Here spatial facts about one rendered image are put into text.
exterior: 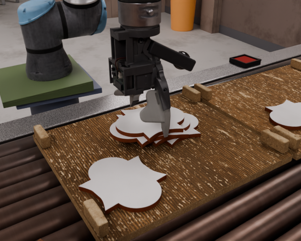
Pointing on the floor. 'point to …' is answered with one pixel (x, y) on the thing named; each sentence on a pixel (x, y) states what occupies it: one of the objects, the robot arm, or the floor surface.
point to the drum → (182, 15)
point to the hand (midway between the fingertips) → (150, 120)
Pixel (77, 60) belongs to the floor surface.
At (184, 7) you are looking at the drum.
